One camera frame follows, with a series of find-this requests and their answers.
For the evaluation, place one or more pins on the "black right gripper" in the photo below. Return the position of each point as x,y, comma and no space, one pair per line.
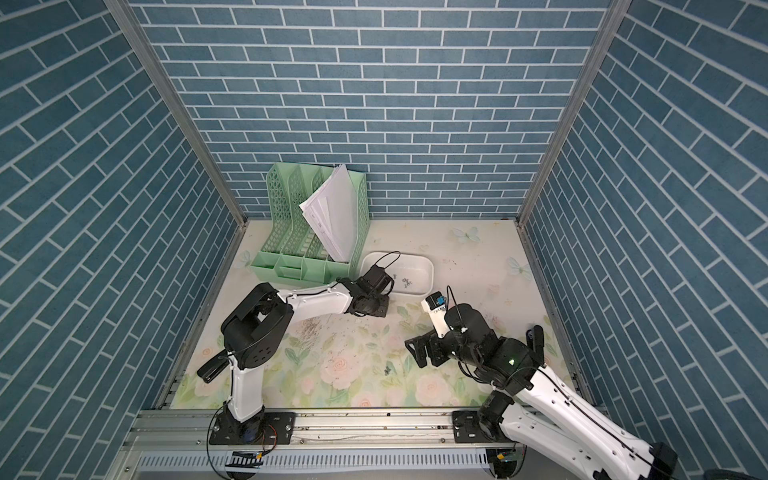
419,352

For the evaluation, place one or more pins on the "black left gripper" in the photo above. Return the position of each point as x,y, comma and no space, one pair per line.
384,307

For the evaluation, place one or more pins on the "white plastic storage box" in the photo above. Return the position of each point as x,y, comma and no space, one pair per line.
413,275

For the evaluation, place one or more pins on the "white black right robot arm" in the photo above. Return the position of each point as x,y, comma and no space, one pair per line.
529,403

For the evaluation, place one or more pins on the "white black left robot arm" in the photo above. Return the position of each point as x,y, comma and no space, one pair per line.
254,330

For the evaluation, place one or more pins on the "floral table mat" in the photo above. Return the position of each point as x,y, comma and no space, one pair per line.
342,361

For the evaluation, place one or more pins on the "green plastic file organizer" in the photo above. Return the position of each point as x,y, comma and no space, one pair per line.
292,254

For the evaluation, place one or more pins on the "white paper stack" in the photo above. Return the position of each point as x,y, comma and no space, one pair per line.
331,212

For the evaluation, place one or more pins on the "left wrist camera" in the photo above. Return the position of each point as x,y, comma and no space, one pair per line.
376,280

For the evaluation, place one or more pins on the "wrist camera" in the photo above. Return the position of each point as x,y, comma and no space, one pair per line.
376,280
435,306

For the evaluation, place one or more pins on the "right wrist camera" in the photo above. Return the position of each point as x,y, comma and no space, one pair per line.
435,306

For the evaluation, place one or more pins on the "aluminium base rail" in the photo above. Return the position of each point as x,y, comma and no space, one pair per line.
316,443

